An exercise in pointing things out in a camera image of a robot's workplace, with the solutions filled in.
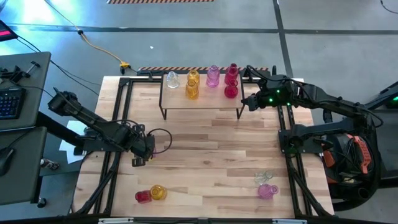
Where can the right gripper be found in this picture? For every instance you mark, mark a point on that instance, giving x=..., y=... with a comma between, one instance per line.
x=273, y=93

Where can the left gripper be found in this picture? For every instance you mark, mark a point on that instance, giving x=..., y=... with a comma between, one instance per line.
x=143, y=146

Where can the round red glass vase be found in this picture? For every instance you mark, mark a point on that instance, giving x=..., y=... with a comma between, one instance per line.
x=231, y=91

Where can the tall red glass vase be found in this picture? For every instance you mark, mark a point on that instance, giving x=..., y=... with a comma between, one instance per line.
x=231, y=73

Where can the tall pink glass vase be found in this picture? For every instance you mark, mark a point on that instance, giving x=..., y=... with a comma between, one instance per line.
x=213, y=77

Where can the yellow ribbed glass vase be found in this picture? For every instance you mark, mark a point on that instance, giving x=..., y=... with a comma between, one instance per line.
x=193, y=75
x=191, y=91

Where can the clear bulbous glass vase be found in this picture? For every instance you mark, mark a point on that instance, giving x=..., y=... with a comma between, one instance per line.
x=172, y=80

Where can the pink ribbed flared vase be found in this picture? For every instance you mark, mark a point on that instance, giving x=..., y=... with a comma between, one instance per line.
x=266, y=191

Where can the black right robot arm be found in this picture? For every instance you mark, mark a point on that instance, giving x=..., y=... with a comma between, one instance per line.
x=326, y=102

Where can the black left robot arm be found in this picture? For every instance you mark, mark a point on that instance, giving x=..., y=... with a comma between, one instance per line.
x=93, y=123

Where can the wide yellow glass vase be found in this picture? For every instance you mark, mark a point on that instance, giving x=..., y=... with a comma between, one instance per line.
x=158, y=192

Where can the squat red glass vase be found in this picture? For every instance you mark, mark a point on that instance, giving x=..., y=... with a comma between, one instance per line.
x=143, y=197

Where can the white paper sheet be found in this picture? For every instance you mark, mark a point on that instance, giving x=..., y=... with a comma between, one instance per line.
x=73, y=155

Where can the small clear glass vase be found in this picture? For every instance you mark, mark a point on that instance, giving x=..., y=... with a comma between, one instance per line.
x=262, y=177

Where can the small dark bottle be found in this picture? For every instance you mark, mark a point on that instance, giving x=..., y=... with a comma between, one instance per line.
x=49, y=164

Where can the black caster wheel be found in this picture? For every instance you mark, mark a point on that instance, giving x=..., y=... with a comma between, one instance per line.
x=41, y=203

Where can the black and orange machine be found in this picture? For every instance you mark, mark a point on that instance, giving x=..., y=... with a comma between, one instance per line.
x=362, y=152

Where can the grey desk with mouse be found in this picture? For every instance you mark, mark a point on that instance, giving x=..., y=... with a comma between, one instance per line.
x=21, y=174

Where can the grey desk with keyboard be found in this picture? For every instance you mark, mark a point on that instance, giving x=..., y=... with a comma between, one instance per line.
x=31, y=77

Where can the black stand with green light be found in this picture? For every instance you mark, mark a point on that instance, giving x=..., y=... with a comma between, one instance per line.
x=387, y=96

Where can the black computer mouse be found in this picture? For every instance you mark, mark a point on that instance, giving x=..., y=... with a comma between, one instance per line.
x=4, y=160

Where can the backlit black keyboard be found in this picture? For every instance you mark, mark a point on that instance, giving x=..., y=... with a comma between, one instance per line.
x=9, y=102

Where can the black desk clamp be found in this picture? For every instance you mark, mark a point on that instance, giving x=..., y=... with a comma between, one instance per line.
x=14, y=73

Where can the black device with red screen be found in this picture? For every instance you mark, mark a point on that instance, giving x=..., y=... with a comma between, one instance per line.
x=4, y=31

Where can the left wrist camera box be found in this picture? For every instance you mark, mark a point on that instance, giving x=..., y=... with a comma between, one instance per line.
x=139, y=162

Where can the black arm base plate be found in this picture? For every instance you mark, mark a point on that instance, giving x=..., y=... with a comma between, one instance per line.
x=93, y=147
x=308, y=148

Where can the wooden shelf with black frame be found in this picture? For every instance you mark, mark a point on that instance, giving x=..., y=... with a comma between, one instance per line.
x=202, y=101

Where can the black aluminium table frame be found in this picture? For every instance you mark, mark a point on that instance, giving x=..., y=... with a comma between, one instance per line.
x=143, y=81

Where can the silver table edge bracket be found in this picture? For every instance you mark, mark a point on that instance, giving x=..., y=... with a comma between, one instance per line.
x=115, y=220
x=289, y=221

